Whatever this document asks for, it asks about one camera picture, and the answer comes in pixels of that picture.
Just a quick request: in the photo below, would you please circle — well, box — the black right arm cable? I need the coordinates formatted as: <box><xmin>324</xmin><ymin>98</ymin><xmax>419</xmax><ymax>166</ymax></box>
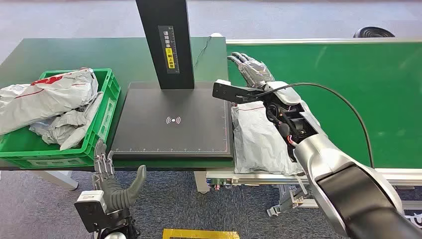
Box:
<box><xmin>254</xmin><ymin>82</ymin><xmax>375</xmax><ymax>169</ymax></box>

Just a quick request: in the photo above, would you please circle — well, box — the black ribbed round base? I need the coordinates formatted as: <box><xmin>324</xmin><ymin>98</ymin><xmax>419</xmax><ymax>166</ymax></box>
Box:
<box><xmin>352</xmin><ymin>26</ymin><xmax>396</xmax><ymax>38</ymax></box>

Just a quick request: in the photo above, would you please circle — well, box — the white package with black letters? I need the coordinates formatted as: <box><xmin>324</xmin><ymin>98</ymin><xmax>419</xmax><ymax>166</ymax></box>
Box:
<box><xmin>405</xmin><ymin>210</ymin><xmax>422</xmax><ymax>228</ymax></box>

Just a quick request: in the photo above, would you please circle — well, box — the green conveyor belt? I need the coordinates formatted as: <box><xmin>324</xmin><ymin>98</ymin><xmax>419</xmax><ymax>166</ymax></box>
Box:
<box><xmin>225</xmin><ymin>43</ymin><xmax>422</xmax><ymax>169</ymax></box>

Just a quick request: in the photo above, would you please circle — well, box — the large white red-print package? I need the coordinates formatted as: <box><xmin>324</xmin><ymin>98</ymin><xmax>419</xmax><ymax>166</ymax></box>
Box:
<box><xmin>0</xmin><ymin>68</ymin><xmax>100</xmax><ymax>136</ymax></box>

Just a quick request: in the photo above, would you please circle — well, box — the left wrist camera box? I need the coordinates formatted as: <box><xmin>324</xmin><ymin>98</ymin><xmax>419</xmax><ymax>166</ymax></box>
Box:
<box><xmin>74</xmin><ymin>190</ymin><xmax>108</xmax><ymax>233</ymax></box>

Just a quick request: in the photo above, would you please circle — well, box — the aluminium conveyor frame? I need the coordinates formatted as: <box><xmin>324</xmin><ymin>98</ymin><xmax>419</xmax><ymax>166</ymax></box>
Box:
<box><xmin>206</xmin><ymin>37</ymin><xmax>422</xmax><ymax>219</ymax></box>

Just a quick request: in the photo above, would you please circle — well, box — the crumpled white poly package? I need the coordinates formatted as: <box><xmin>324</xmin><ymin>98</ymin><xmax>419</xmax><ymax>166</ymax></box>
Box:
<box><xmin>29</xmin><ymin>109</ymin><xmax>88</xmax><ymax>146</ymax></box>

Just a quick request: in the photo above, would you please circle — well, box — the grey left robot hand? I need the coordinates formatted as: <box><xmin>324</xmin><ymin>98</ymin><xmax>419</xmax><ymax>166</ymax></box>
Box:
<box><xmin>92</xmin><ymin>138</ymin><xmax>147</xmax><ymax>213</ymax></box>

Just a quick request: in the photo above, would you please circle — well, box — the green plastic crate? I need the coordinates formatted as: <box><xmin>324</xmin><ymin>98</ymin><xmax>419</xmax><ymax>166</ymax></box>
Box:
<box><xmin>0</xmin><ymin>68</ymin><xmax>121</xmax><ymax>169</ymax></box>

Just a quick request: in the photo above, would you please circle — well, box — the thin black scale cable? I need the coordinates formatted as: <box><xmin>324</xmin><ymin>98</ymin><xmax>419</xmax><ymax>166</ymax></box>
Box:
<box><xmin>193</xmin><ymin>35</ymin><xmax>212</xmax><ymax>69</ymax></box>

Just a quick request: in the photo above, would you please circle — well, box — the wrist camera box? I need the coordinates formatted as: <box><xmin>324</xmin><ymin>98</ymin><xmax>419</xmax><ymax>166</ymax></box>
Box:
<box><xmin>211</xmin><ymin>79</ymin><xmax>264</xmax><ymax>105</ymax></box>
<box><xmin>74</xmin><ymin>190</ymin><xmax>108</xmax><ymax>233</ymax></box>

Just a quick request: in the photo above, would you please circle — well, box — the yellow floor tape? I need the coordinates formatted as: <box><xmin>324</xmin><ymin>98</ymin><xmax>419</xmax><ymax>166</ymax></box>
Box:
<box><xmin>162</xmin><ymin>228</ymin><xmax>241</xmax><ymax>239</ymax></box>

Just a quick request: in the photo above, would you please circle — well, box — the white slanted table leg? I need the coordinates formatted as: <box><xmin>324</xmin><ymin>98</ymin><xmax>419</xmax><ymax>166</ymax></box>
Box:
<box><xmin>31</xmin><ymin>171</ymin><xmax>79</xmax><ymax>191</ymax></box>

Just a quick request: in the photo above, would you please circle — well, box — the white upright table leg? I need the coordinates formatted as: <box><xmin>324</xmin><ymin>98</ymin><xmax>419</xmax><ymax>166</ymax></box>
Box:
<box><xmin>194</xmin><ymin>171</ymin><xmax>210</xmax><ymax>194</ymax></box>

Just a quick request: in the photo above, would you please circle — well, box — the folded white poly package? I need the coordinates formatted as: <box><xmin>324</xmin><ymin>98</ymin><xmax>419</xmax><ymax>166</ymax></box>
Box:
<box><xmin>59</xmin><ymin>92</ymin><xmax>105</xmax><ymax>151</ymax></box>

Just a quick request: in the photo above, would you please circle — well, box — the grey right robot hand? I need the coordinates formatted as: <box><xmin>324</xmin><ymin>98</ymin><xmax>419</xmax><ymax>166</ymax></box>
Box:
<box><xmin>226</xmin><ymin>52</ymin><xmax>276</xmax><ymax>89</ymax></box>

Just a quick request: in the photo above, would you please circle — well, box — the black weighing scale with column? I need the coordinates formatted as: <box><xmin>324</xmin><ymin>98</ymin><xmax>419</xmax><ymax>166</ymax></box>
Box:
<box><xmin>110</xmin><ymin>0</ymin><xmax>235</xmax><ymax>162</ymax></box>

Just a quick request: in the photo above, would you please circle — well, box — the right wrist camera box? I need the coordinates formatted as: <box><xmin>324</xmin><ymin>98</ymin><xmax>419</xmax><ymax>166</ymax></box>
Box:
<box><xmin>211</xmin><ymin>79</ymin><xmax>264</xmax><ymax>105</ymax></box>

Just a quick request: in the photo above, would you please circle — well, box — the plain grey poly mailer package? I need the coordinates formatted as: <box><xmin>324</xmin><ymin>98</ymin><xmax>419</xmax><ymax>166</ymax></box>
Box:
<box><xmin>230</xmin><ymin>100</ymin><xmax>306</xmax><ymax>176</ymax></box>

